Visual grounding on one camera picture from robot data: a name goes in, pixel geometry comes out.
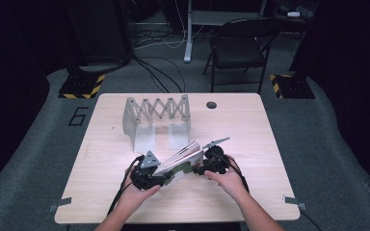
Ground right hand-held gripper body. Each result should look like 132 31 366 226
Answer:
201 137 233 176

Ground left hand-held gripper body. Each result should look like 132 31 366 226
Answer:
130 150 164 191

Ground white caterpillar picture book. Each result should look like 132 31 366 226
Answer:
153 140 205 188

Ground person's left hand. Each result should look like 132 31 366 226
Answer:
117 172 162 210

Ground person's right hand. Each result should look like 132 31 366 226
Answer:
203 155 249 202

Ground grey expandable metal book rack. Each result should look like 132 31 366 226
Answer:
121 93 193 154

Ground black stand base hazard stripes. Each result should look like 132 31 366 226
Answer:
58 72 106 100
268 73 316 100

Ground black folding chair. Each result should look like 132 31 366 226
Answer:
202 16 282 94

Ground white-legged desk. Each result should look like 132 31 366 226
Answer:
183 0 269 64

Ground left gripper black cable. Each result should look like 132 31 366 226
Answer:
106 154 146 217

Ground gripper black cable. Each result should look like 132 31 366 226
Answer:
217 153 251 194
106 154 146 217

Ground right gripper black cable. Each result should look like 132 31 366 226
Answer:
217 153 251 194

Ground grey table edge bracket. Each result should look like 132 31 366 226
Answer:
282 194 306 212
47 196 73 214

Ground black floor cables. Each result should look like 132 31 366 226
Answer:
132 55 187 94

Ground black cable under table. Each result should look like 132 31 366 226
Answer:
299 209 324 231

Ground white floor cables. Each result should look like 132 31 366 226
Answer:
134 0 206 50

